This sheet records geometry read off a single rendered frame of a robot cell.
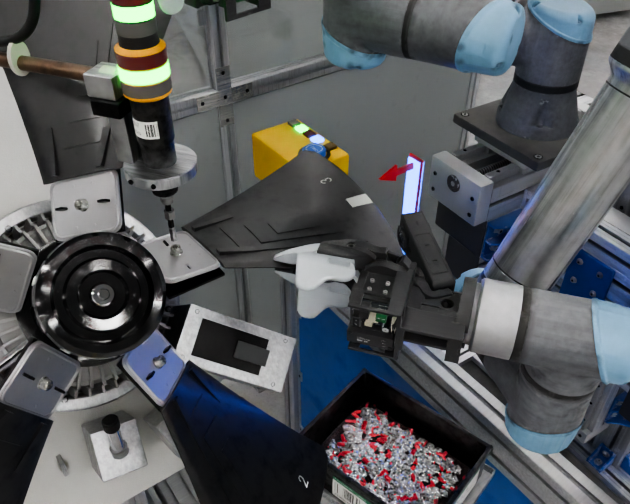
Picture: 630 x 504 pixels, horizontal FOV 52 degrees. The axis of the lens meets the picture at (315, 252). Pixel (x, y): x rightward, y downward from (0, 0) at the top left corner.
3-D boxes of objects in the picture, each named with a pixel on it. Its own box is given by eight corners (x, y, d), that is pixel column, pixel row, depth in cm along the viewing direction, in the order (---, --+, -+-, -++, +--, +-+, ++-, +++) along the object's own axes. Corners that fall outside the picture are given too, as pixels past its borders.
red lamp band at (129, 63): (106, 66, 54) (103, 52, 54) (134, 48, 58) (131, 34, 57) (151, 74, 53) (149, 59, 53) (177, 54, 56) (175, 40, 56)
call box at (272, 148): (254, 182, 121) (250, 131, 114) (298, 165, 125) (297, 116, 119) (302, 223, 111) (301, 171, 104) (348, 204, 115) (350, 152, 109)
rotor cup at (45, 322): (-18, 293, 67) (-21, 286, 55) (93, 208, 72) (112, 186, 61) (78, 394, 70) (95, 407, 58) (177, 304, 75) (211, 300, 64)
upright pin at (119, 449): (108, 450, 78) (97, 418, 73) (125, 441, 78) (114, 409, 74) (115, 462, 76) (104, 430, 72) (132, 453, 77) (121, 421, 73)
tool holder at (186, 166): (92, 179, 61) (67, 83, 55) (132, 144, 66) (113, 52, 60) (175, 197, 59) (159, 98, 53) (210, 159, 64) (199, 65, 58)
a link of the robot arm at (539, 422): (532, 374, 78) (553, 309, 71) (588, 451, 70) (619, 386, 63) (474, 389, 76) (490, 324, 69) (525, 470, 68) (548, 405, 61)
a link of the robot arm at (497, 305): (525, 269, 63) (510, 321, 69) (478, 260, 64) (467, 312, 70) (519, 327, 58) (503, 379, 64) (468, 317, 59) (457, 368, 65)
